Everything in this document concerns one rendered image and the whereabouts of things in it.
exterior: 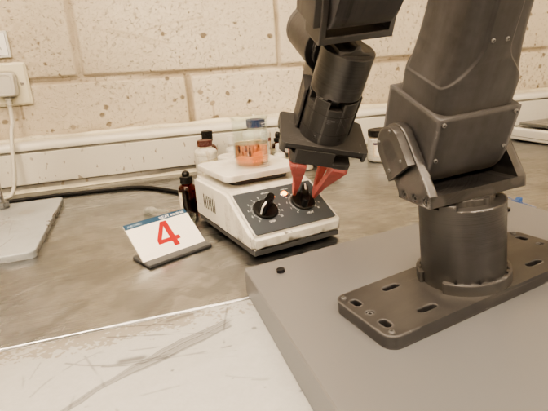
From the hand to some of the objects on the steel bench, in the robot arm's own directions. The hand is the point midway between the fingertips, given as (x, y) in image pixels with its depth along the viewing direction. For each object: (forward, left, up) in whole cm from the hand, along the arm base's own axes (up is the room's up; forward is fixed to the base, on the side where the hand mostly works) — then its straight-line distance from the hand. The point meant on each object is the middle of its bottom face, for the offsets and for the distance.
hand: (305, 189), depth 59 cm
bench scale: (+19, -85, -12) cm, 88 cm away
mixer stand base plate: (+29, +42, -3) cm, 51 cm away
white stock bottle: (+41, +2, -5) cm, 41 cm away
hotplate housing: (+8, +4, -6) cm, 11 cm away
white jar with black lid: (+33, -37, -8) cm, 50 cm away
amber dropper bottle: (+21, +11, -5) cm, 24 cm away
